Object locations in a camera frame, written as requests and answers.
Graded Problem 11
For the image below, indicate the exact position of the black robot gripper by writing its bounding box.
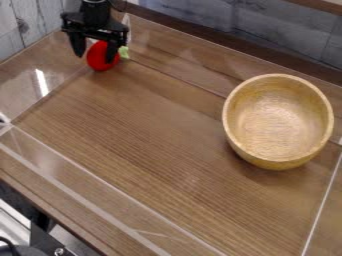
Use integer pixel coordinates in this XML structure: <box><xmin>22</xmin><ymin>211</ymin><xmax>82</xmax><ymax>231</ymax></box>
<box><xmin>60</xmin><ymin>0</ymin><xmax>128</xmax><ymax>64</ymax></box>

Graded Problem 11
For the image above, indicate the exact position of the red felt strawberry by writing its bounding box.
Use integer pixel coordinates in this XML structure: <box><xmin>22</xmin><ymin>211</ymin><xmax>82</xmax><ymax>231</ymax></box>
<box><xmin>87</xmin><ymin>41</ymin><xmax>130</xmax><ymax>71</ymax></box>

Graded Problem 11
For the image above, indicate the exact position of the light wooden bowl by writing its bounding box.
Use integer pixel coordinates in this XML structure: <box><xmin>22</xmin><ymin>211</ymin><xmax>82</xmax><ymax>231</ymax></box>
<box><xmin>222</xmin><ymin>73</ymin><xmax>334</xmax><ymax>171</ymax></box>

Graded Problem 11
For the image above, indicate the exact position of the clear acrylic corner bracket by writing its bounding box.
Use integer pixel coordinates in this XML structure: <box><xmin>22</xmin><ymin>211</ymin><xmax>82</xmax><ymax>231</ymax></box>
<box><xmin>122</xmin><ymin>13</ymin><xmax>131</xmax><ymax>45</ymax></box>

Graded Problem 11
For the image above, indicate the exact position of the clear acrylic tray wall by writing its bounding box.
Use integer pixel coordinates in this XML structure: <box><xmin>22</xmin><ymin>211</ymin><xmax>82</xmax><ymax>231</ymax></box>
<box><xmin>0</xmin><ymin>7</ymin><xmax>342</xmax><ymax>256</ymax></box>

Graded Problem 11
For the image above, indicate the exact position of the black metal table bracket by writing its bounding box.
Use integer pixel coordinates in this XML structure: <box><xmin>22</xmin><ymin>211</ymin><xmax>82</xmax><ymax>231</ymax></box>
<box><xmin>30</xmin><ymin>223</ymin><xmax>76</xmax><ymax>256</ymax></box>

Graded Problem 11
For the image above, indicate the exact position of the black cable bottom left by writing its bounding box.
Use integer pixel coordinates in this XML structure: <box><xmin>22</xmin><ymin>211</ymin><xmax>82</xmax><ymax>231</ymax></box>
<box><xmin>0</xmin><ymin>235</ymin><xmax>22</xmax><ymax>256</ymax></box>

